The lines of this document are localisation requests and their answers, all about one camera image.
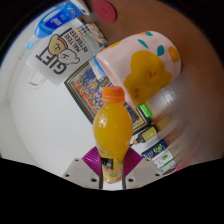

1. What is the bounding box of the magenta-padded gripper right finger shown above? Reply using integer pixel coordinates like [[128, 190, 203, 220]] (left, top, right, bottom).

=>
[[121, 147, 164, 190]]

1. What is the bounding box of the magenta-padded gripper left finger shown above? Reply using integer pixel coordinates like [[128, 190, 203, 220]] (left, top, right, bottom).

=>
[[62, 146, 103, 190]]

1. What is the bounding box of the orange juice bottle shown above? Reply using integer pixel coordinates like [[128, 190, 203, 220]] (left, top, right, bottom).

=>
[[92, 86, 134, 184]]

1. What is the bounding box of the dark blue pump bottle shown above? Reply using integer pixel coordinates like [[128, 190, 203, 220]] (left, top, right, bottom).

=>
[[141, 139, 169, 160]]

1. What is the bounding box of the amber pump bottle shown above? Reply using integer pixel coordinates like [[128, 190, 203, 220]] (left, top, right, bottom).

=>
[[129, 125, 158, 146]]

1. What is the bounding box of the framed group photo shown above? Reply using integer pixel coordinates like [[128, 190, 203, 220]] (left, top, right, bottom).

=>
[[63, 61, 152, 136]]

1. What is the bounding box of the blue tissue pack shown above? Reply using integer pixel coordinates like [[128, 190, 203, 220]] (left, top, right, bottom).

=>
[[90, 54, 108, 78]]

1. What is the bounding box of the pink and yellow mug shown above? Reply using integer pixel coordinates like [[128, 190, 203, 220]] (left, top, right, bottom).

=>
[[95, 30, 183, 109]]

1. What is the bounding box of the white paper gift bag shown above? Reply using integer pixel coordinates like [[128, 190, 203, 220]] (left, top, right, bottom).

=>
[[25, 21, 97, 88]]

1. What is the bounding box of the small snack packet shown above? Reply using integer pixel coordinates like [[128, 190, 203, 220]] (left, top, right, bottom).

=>
[[87, 22, 108, 47]]

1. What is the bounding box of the puzzle cube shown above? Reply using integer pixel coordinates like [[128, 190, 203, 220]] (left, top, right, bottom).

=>
[[75, 23, 91, 38]]

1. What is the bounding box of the blue detergent bottle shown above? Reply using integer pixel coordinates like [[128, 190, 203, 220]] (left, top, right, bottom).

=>
[[24, 1, 84, 50]]

